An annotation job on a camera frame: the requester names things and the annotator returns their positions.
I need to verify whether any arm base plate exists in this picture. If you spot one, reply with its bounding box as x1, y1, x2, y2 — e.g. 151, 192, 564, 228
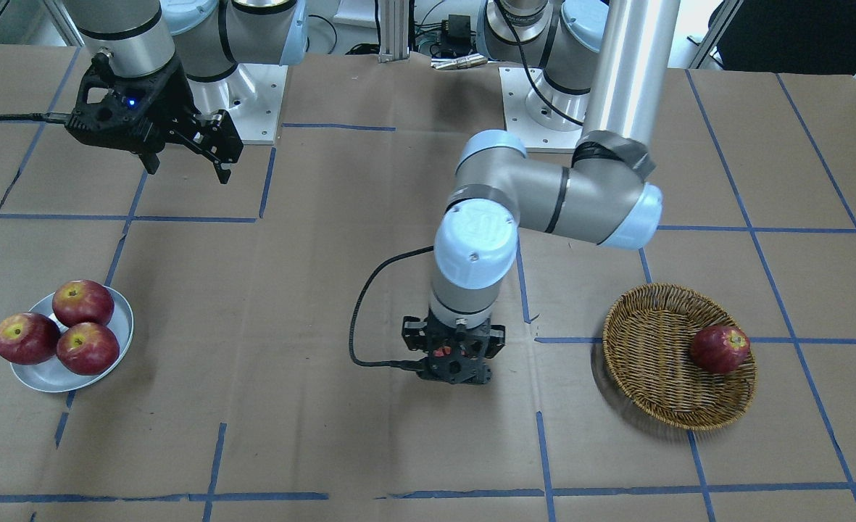
188, 64, 289, 145
499, 67, 590, 153

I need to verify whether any wicker basket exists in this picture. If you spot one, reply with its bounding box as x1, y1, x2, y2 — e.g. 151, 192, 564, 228
601, 282, 757, 431

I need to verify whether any red apple on plate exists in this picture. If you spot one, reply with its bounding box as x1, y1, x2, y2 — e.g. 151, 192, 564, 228
0, 312, 61, 365
56, 323, 120, 376
52, 280, 115, 327

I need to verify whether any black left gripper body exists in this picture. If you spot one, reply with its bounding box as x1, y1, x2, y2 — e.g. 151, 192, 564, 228
401, 313, 506, 384

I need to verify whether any black power adapter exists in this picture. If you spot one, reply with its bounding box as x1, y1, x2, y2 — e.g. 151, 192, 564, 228
441, 14, 472, 44

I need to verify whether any red apple on plate back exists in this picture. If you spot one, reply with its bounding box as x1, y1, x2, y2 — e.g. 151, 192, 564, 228
52, 280, 115, 327

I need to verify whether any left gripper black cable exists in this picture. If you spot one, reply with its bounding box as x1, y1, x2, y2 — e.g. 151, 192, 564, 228
349, 245, 436, 372

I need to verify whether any red apple on plate front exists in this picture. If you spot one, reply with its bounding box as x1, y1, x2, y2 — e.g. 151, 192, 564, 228
56, 323, 120, 376

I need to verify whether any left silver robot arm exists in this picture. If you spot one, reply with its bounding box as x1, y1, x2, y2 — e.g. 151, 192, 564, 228
388, 1, 679, 384

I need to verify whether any aluminium frame post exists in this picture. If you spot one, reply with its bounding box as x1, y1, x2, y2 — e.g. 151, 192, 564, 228
377, 0, 412, 63

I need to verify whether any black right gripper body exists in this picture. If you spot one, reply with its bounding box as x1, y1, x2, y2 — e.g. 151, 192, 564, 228
65, 51, 196, 154

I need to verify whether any dark red apple in basket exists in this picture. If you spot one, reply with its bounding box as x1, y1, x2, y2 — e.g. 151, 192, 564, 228
689, 325, 750, 376

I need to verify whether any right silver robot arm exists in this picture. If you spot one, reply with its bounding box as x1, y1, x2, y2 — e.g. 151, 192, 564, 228
65, 1, 307, 184

